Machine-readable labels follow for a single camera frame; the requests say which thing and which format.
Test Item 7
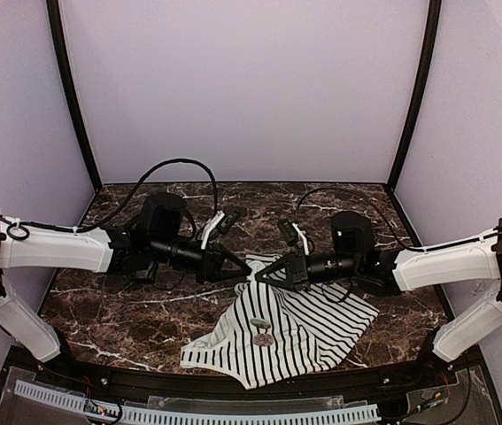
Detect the striped black white garment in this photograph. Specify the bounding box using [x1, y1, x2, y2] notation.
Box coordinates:
[180, 276, 379, 390]

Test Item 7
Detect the purple round brooch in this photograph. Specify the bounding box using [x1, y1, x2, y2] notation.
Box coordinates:
[252, 334, 274, 347]

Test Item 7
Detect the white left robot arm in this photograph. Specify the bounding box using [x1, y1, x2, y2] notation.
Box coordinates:
[0, 193, 251, 363]

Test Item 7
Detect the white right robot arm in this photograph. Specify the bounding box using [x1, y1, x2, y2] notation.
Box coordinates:
[255, 212, 502, 363]

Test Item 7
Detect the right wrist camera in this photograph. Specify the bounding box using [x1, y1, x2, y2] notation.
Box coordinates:
[277, 220, 310, 267]

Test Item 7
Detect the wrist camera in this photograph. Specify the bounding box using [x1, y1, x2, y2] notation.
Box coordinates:
[200, 211, 240, 250]
[277, 220, 310, 267]

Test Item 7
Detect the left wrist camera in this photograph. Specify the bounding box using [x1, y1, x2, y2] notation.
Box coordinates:
[200, 211, 240, 250]

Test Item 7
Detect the black front table rail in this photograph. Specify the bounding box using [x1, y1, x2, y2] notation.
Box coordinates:
[4, 346, 467, 401]

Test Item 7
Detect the white slotted cable duct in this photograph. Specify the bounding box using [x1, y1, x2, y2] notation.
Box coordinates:
[10, 379, 381, 425]

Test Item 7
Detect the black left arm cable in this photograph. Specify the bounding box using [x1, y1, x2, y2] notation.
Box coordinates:
[0, 158, 220, 240]

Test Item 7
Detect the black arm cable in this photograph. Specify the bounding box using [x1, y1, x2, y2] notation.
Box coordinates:
[294, 188, 502, 258]
[0, 158, 220, 240]

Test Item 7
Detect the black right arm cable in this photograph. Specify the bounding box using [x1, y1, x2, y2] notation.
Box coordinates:
[294, 188, 502, 258]

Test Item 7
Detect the black right frame post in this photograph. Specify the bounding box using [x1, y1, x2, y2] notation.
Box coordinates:
[386, 0, 442, 192]

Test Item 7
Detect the black frame post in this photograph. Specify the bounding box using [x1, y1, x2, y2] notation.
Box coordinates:
[386, 0, 442, 192]
[46, 0, 103, 193]

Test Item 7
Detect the black left frame post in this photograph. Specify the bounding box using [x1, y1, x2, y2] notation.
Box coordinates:
[46, 0, 103, 193]

